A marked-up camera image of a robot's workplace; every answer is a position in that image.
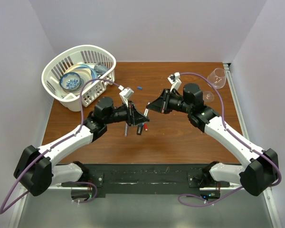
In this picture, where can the grey blue mug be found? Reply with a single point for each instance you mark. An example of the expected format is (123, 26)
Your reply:
(100, 68)

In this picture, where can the blue pen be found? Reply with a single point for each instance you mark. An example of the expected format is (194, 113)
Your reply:
(146, 112)

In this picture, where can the white dish rack basket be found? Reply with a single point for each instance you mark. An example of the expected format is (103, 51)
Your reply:
(86, 55)

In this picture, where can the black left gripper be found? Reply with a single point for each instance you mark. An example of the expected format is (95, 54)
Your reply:
(134, 117)

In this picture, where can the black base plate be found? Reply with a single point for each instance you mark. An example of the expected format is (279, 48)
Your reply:
(103, 179)

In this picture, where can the aluminium frame rail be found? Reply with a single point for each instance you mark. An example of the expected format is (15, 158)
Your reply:
(228, 75)

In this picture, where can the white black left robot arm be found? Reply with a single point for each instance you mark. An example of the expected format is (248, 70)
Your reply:
(38, 168)

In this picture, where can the purple marker pen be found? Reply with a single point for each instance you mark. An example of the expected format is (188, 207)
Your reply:
(126, 130)

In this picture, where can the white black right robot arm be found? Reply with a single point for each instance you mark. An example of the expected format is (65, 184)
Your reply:
(258, 168)

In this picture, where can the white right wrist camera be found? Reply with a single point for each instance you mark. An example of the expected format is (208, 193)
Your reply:
(175, 81)

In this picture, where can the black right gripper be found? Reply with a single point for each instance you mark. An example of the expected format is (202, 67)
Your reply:
(161, 104)

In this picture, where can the black green highlighter pen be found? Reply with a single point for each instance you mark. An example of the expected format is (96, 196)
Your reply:
(139, 129)

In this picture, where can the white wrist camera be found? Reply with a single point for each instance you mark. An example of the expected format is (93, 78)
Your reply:
(175, 81)
(125, 94)

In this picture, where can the light blue plate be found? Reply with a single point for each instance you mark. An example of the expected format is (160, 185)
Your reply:
(91, 73)

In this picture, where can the clear wine glass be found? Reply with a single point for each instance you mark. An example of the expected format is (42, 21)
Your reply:
(217, 79)

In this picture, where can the beige blue plate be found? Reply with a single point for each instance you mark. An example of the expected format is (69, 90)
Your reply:
(78, 69)

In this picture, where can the blue patterned bowl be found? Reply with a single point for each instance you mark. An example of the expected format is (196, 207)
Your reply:
(70, 81)

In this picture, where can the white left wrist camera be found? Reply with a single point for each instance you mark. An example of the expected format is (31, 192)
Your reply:
(125, 94)

